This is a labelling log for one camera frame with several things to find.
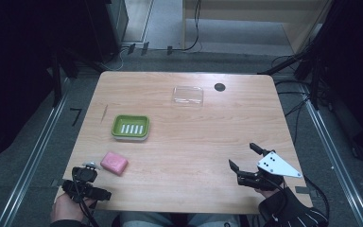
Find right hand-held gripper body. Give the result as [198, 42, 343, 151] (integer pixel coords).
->
[236, 150, 303, 192]

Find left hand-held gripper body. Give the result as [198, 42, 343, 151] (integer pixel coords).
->
[61, 161, 102, 203]

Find pink soap bar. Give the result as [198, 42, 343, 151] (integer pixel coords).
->
[99, 150, 130, 177]

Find green soap dish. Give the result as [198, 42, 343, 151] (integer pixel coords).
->
[111, 113, 151, 142]

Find person's left hand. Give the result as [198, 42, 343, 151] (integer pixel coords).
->
[49, 192, 96, 224]

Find person's right hand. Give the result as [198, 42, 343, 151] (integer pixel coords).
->
[254, 184, 329, 227]

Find clear plastic lid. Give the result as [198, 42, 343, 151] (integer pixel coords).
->
[170, 85, 205, 108]

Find black metal stand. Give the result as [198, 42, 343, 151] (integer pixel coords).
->
[257, 31, 332, 112]

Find black curtain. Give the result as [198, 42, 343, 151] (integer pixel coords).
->
[315, 0, 363, 162]
[0, 0, 91, 168]

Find light wooden shelf unit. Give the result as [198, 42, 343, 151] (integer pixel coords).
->
[181, 0, 334, 55]

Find black cabinet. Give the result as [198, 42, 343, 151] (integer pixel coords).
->
[83, 0, 130, 63]

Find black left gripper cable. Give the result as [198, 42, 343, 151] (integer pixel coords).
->
[71, 175, 100, 227]

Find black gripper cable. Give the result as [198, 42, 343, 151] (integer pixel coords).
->
[302, 174, 331, 221]
[71, 175, 100, 227]

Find metal floor rail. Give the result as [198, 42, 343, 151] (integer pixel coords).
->
[0, 78, 71, 227]
[301, 84, 363, 227]

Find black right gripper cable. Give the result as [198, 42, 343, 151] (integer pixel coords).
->
[302, 174, 331, 221]

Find black floor cables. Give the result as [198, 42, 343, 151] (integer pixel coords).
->
[270, 55, 316, 146]

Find white floor cable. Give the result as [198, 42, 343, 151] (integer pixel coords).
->
[102, 46, 130, 72]

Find hanging black cable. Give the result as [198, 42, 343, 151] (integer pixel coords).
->
[169, 0, 203, 53]

